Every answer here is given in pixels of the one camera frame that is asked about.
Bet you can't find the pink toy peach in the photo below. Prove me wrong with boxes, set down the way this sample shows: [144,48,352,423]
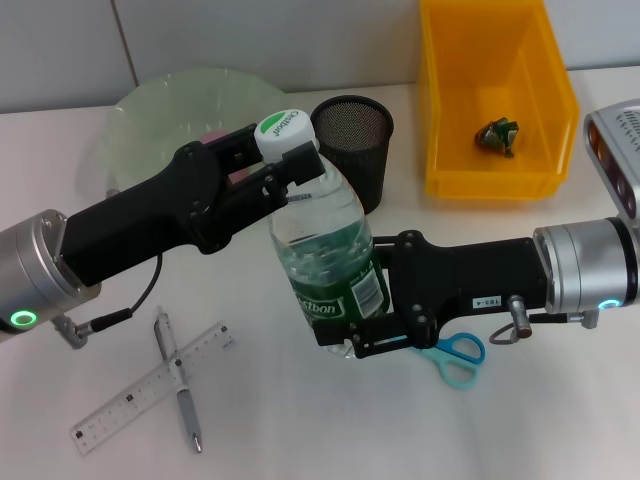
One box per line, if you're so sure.
[199,130,261,189]

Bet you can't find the yellow plastic bin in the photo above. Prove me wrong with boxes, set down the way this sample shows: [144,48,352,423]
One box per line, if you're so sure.
[418,0,581,201]

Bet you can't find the pale green wavy fruit plate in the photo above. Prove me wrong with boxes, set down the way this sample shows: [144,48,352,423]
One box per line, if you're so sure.
[74,66,291,201]

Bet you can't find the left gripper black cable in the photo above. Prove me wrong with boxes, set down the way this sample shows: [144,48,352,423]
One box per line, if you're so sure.
[49,252,164,350]

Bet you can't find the clear plastic ruler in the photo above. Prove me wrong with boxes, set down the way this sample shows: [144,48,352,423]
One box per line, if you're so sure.
[71,321,239,455]

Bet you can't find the clear green-label water bottle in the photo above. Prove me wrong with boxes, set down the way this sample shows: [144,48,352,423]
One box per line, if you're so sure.
[253,108,392,362]

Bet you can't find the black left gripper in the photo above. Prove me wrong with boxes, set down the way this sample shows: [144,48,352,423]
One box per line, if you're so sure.
[59,122,266,290]

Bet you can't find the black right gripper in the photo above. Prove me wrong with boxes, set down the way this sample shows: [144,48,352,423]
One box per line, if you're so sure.
[313,228,557,361]

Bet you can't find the green plastic wrapper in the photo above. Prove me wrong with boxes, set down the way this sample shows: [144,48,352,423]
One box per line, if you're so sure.
[473,115,521,159]

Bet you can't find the black mesh pen holder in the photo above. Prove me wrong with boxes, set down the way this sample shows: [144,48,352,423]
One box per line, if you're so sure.
[309,95,395,215]

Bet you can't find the silver ballpoint pen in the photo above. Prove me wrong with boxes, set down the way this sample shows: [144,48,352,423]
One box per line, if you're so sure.
[153,305,205,455]

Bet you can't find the right gripper cable with connector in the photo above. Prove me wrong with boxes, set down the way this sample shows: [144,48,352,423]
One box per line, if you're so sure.
[488,294,601,347]

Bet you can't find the blue safety scissors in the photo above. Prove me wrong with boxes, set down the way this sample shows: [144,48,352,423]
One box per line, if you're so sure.
[409,332,486,390]

